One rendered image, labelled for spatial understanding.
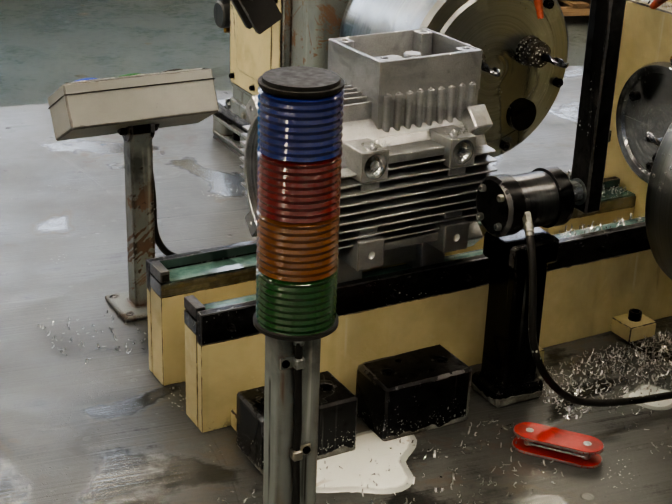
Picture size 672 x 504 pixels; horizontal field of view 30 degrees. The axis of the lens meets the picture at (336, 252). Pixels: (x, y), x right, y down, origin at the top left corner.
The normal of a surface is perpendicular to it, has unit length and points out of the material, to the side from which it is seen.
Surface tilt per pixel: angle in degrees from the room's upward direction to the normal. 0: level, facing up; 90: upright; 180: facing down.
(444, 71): 90
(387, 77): 90
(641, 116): 90
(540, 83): 90
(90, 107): 63
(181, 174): 0
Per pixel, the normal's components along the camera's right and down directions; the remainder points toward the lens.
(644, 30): -0.88, 0.17
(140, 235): 0.48, 0.36
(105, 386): 0.04, -0.92
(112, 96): 0.44, -0.10
